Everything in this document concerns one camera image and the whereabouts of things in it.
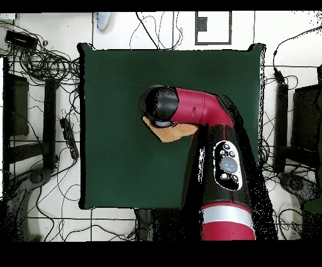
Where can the orange terry towel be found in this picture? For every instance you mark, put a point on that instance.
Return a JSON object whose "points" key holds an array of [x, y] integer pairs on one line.
{"points": [[173, 133]]}

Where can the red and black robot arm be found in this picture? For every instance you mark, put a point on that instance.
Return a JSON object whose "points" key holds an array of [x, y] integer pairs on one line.
{"points": [[201, 108]]}

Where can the dark green table cloth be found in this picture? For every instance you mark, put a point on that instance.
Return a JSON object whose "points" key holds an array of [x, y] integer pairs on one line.
{"points": [[120, 151]]}

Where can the black power strip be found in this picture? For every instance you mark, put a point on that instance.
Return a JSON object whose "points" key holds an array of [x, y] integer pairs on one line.
{"points": [[70, 138]]}

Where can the pale blue round object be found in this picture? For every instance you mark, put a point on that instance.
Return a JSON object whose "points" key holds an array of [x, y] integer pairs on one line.
{"points": [[103, 21]]}

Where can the grey chair base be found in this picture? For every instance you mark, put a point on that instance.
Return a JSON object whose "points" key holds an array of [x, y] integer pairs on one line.
{"points": [[296, 184], [37, 176]]}

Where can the black box device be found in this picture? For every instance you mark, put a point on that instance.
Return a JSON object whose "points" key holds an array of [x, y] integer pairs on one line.
{"points": [[21, 39]]}

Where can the dark green object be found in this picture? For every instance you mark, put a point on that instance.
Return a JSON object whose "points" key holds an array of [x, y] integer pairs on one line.
{"points": [[313, 206]]}

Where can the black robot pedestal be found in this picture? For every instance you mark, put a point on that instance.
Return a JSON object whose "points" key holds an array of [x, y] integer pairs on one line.
{"points": [[144, 224]]}

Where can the grey square frame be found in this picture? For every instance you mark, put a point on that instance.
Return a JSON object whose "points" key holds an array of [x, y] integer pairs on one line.
{"points": [[213, 42]]}

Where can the black metal stand frame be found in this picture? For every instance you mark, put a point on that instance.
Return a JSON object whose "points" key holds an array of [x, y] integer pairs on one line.
{"points": [[49, 121], [281, 126]]}

